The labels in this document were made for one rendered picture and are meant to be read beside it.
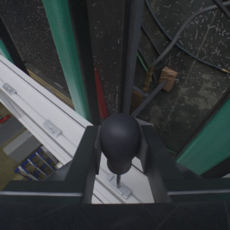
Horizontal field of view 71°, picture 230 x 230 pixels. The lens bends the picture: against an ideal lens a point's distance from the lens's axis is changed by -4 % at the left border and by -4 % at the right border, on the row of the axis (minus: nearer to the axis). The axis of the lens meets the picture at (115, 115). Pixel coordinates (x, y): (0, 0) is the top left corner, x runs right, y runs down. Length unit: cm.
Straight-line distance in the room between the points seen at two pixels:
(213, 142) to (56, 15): 21
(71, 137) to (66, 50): 19
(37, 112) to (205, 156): 36
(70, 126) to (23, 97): 16
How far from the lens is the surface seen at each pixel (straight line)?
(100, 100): 82
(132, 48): 59
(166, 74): 125
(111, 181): 32
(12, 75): 57
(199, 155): 21
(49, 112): 42
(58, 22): 23
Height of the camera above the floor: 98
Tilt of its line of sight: 26 degrees down
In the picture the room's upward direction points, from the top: 135 degrees counter-clockwise
